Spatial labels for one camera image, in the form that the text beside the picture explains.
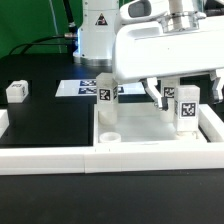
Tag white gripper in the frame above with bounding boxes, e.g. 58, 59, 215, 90
113, 18, 224, 111

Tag white square table top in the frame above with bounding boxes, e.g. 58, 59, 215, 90
93, 101, 209, 147

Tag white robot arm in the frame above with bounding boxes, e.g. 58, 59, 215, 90
74, 0, 224, 110

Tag white U-shaped fence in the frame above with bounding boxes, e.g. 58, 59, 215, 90
0, 104, 224, 175

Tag white sheet with tags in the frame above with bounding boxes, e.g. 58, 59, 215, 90
55, 79, 145, 97

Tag black cables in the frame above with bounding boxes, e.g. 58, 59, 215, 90
8, 0, 79, 56

